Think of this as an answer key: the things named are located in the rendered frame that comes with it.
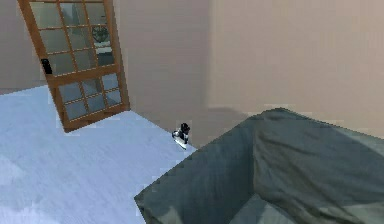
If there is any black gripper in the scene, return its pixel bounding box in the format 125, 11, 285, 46
171, 122, 191, 141

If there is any black door handle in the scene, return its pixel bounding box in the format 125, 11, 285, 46
40, 58, 54, 75

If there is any wooden glass-paned room door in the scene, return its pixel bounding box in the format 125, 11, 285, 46
17, 0, 131, 134

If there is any dark green house plant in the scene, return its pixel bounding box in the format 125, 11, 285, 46
92, 26, 110, 43

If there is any black-backed cellular telephone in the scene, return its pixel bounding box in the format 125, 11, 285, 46
173, 137, 188, 151

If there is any grey-green armchair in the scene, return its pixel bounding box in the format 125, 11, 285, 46
133, 107, 384, 224

